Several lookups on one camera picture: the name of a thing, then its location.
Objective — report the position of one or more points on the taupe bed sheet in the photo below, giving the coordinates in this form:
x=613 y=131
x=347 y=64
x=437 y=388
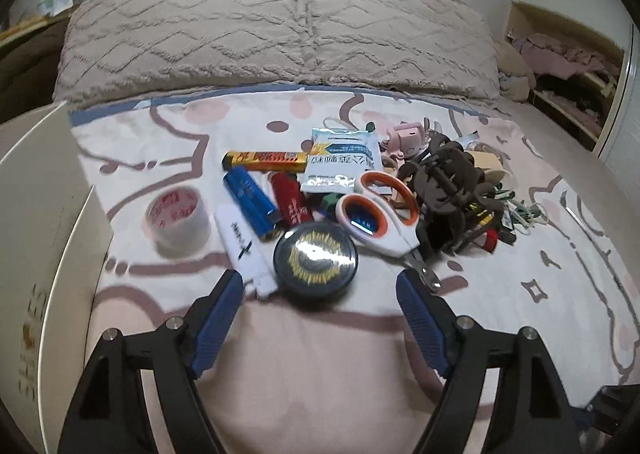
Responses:
x=565 y=149

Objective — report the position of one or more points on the red lighter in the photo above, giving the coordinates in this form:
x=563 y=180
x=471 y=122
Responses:
x=292 y=201

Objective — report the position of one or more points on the blue white sachet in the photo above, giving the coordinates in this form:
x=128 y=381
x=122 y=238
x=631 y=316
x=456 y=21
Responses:
x=340 y=164

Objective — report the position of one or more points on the dark clothes pile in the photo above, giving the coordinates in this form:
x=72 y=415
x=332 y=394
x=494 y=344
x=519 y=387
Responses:
x=570 y=99

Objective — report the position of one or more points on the beige plush cushion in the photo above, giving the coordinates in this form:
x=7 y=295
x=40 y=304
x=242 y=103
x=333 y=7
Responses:
x=512 y=67

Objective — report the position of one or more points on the black hair claw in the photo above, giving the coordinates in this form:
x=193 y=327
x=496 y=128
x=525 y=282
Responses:
x=445 y=234

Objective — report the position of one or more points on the pink plastic gadget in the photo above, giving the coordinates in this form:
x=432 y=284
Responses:
x=402 y=139

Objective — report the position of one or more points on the wall niche shelf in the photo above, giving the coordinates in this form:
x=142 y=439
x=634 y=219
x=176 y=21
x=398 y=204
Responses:
x=615 y=84

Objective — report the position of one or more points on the yellow red candy bar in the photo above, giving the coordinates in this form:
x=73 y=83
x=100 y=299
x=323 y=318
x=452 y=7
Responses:
x=265 y=162

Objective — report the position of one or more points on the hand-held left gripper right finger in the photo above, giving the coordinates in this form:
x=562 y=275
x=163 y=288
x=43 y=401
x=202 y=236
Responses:
x=422 y=324

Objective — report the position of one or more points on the black red card packet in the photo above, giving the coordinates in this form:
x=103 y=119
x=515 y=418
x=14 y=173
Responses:
x=490 y=240

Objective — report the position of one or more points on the white cardboard box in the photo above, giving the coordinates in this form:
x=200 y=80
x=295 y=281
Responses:
x=50 y=234

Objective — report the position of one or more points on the pink clothes pile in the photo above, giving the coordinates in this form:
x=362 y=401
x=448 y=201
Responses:
x=555 y=54

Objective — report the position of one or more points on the beige glasses case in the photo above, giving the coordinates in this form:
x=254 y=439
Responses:
x=487 y=162

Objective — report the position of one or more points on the small green box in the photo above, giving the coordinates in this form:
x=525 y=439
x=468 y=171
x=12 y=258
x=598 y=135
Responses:
x=329 y=201

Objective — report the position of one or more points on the printed cartoon blanket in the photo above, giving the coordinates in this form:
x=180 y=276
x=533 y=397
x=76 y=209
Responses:
x=320 y=359

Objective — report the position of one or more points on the black round tin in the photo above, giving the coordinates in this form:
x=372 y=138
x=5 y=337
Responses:
x=315 y=266

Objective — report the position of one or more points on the white orange scissors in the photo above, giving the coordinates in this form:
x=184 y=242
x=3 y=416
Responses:
x=400 y=239

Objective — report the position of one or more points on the blue lighter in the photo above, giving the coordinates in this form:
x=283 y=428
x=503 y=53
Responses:
x=252 y=204

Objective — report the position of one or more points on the beige textured pillow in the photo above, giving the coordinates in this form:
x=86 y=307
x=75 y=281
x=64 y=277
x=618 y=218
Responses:
x=190 y=34
x=400 y=39

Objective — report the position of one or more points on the wooden bedside shelf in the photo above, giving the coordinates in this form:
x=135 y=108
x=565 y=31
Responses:
x=25 y=29

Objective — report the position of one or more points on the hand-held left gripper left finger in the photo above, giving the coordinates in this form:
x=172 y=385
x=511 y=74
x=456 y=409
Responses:
x=217 y=324

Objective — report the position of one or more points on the clear tape roll red print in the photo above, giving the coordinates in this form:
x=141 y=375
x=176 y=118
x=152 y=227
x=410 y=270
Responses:
x=195 y=230

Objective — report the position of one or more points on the brown hair claw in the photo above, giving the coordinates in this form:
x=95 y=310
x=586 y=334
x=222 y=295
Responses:
x=440 y=177

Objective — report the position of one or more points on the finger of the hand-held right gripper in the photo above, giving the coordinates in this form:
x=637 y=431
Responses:
x=617 y=406

